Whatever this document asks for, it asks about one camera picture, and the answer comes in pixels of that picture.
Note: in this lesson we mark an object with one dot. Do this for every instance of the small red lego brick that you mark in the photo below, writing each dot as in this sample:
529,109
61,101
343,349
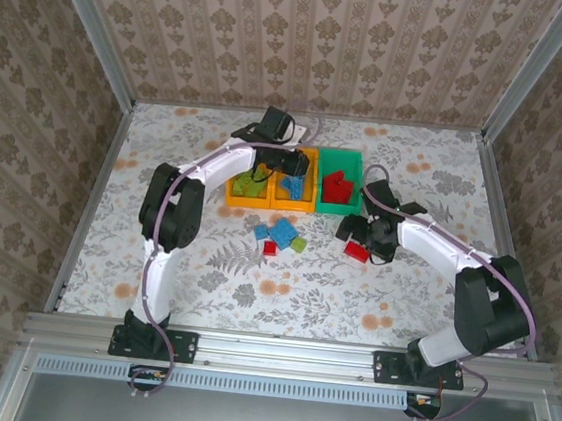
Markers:
270,248

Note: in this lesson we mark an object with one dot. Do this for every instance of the green plastic bin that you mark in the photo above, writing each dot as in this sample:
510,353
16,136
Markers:
336,207

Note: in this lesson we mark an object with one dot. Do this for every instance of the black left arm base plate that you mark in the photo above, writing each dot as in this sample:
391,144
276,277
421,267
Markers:
186,346

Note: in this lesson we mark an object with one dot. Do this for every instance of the aluminium left side rail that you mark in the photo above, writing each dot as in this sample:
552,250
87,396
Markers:
92,201

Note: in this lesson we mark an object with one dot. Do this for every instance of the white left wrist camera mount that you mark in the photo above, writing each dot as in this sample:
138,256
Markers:
299,136

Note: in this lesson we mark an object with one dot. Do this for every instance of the aluminium frame post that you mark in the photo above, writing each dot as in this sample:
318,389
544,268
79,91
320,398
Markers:
533,71
95,30

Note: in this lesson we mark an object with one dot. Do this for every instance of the aluminium front frame rail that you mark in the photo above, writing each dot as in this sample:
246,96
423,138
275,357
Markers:
286,354

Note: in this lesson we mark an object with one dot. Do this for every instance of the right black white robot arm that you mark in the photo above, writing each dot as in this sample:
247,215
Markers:
482,307

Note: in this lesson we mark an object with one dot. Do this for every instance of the aluminium left frame post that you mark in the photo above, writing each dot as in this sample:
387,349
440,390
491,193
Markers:
95,30

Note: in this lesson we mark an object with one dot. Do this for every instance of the large blue lego brick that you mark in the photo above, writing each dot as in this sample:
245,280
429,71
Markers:
284,232

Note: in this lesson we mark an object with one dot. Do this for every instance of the small lime green lego brick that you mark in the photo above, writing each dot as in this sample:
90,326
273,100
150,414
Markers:
299,245

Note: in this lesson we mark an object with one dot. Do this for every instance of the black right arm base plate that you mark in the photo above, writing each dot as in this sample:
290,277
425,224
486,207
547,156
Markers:
385,367

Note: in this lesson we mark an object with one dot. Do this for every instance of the aluminium right side rail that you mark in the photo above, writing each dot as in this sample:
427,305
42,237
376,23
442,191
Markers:
492,167

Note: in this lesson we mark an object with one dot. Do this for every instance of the floral patterned table cover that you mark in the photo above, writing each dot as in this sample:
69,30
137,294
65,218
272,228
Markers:
300,318

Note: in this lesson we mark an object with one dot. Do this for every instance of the aluminium right frame post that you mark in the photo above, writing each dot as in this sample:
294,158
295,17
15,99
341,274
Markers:
533,71

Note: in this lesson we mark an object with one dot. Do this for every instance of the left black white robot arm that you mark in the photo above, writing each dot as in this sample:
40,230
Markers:
170,209

